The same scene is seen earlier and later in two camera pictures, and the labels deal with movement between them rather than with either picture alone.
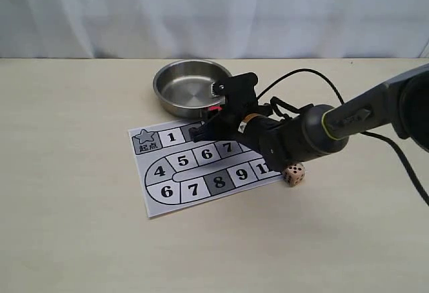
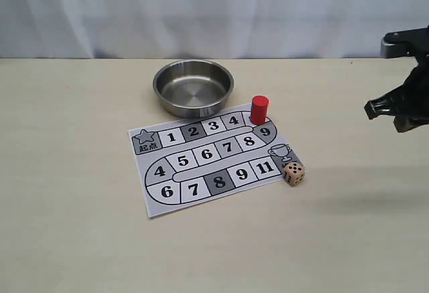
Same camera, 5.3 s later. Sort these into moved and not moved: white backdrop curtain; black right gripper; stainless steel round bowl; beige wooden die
Moved: black right gripper
Not moved: white backdrop curtain; stainless steel round bowl; beige wooden die
